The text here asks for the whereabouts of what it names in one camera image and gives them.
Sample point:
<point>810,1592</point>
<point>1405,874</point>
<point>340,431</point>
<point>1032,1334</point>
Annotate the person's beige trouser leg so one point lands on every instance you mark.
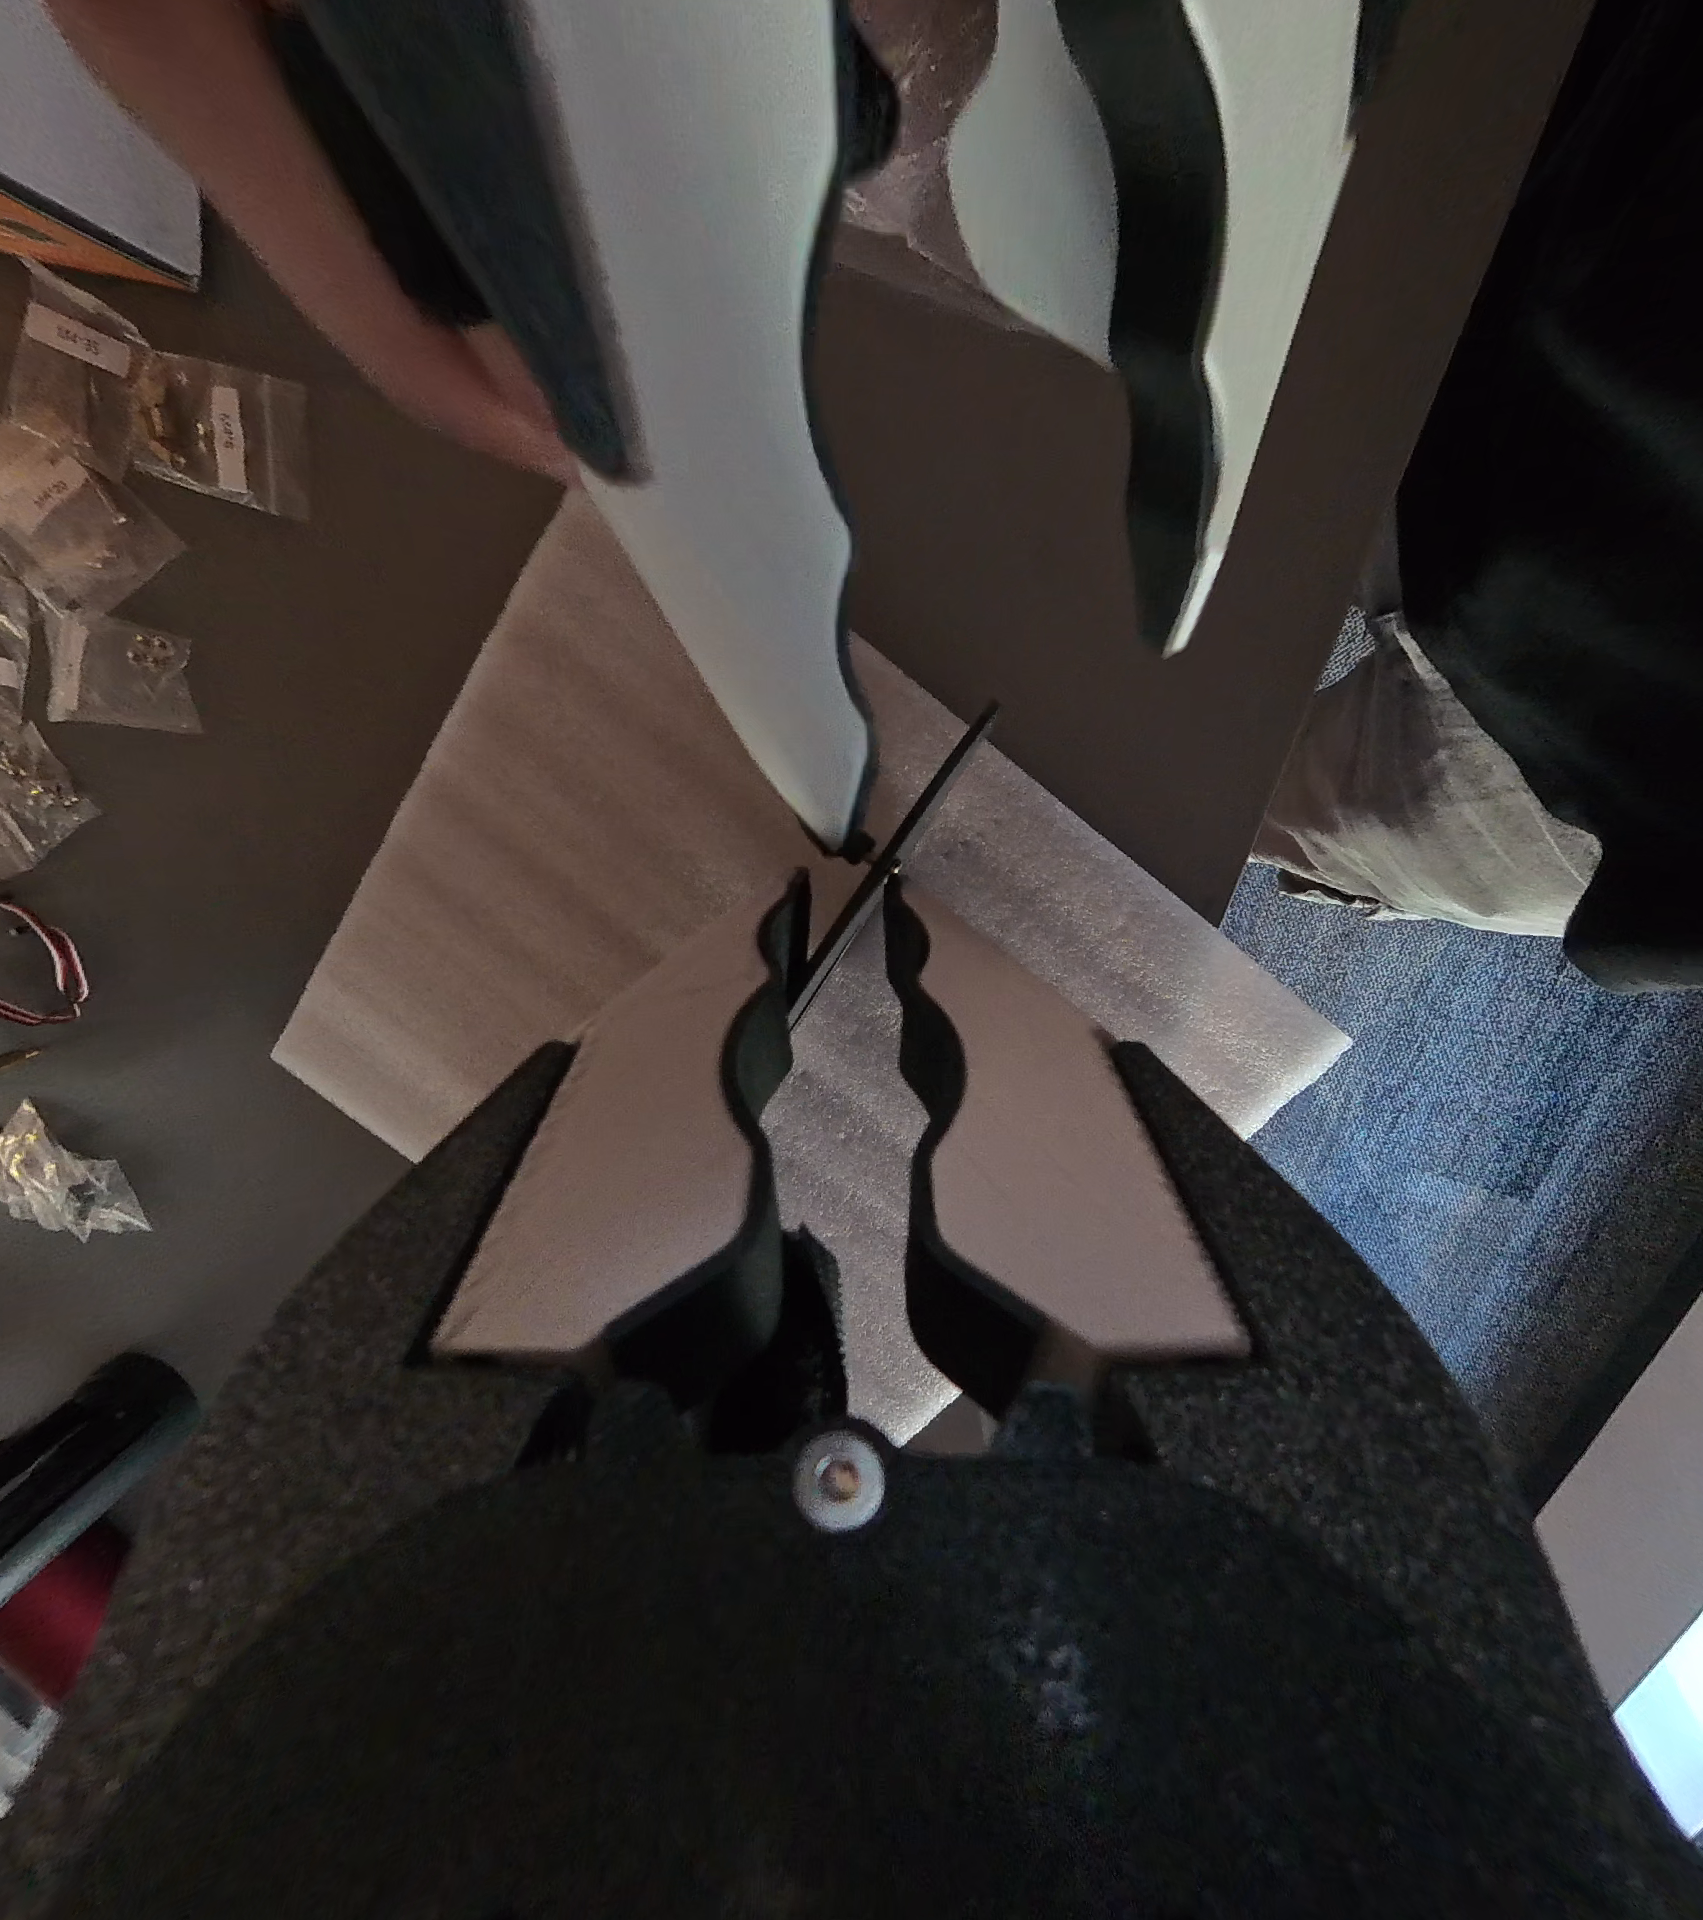
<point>1437,809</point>

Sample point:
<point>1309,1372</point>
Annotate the crumpled clear plastic bag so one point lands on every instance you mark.
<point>48,1178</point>

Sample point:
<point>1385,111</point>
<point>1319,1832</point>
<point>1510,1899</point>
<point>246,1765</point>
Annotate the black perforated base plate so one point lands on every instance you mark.
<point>927,809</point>

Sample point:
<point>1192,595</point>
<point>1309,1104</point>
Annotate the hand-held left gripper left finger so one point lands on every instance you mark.
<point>611,1200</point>

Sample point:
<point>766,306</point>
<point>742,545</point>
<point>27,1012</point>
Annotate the grey desk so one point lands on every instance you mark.
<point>340,629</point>

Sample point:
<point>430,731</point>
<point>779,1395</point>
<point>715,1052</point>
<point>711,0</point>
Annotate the large clear plastic bag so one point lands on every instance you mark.
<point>897,196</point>

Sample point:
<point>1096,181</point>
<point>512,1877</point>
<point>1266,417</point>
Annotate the red cylinder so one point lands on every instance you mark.
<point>59,1606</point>

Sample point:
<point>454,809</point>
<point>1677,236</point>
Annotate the black cylinder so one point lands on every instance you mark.
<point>41,1460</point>

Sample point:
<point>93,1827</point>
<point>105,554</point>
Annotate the white foam sheet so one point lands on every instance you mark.
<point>568,781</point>

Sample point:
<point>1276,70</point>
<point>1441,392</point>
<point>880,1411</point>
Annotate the small black standoff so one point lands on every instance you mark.
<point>851,846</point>

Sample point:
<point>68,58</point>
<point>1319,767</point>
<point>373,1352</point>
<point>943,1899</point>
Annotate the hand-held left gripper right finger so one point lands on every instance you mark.
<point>1077,1200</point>

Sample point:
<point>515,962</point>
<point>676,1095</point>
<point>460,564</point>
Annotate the cluster of small hardware bags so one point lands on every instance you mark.
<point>59,511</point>

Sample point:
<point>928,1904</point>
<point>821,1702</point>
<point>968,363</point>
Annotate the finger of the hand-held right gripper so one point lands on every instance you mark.
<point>715,375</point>
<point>1029,181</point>

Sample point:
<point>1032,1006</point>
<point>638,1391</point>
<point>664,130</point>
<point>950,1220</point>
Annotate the person's black top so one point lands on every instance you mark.
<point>1615,451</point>

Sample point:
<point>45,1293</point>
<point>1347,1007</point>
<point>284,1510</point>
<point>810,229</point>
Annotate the person's right hand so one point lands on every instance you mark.
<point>266,181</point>

